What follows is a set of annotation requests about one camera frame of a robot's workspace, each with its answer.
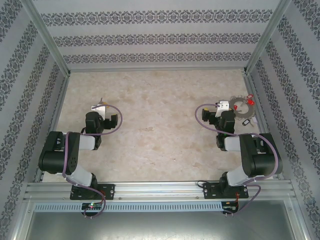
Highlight aluminium mounting rail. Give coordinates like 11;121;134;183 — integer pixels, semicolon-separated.
23;181;297;201

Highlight aluminium side floor rail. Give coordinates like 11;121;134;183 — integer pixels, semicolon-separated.
33;73;72;183
242;72;286;181

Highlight left controller board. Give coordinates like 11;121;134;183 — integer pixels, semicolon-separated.
81;202;103;211

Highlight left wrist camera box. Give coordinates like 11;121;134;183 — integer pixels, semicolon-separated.
90;101;112;120

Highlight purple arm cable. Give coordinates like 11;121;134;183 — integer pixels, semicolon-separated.
61;104;123;220
194;102;280;217

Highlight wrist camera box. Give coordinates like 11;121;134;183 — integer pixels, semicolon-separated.
90;101;112;120
215;99;231;117

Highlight grey metal panel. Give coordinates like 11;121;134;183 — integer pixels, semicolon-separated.
14;199;307;240

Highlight slotted grey cable duct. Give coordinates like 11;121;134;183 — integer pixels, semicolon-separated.
33;201;223;213

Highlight grey metal keyring disc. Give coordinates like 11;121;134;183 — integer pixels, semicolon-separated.
229;94;256;120

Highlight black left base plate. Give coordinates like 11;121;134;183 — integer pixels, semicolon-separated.
69;183;116;201

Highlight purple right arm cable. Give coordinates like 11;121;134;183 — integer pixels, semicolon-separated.
194;102;280;217

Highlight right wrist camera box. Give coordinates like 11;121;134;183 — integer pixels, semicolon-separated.
215;99;231;117

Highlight aluminium back floor rail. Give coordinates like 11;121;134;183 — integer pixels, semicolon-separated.
68;66;247;73

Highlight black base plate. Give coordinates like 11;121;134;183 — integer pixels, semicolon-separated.
202;182;250;200
69;183;116;201

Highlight controller board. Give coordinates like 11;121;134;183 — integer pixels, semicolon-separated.
81;202;103;211
223;204;239;214

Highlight aluminium corner post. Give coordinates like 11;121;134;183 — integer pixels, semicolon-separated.
19;0;72;76
242;0;294;75

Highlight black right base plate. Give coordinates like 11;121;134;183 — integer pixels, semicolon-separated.
202;182;250;200

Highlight right controller board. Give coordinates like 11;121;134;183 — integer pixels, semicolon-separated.
223;204;239;214

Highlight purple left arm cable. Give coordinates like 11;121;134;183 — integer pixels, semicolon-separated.
61;104;123;220

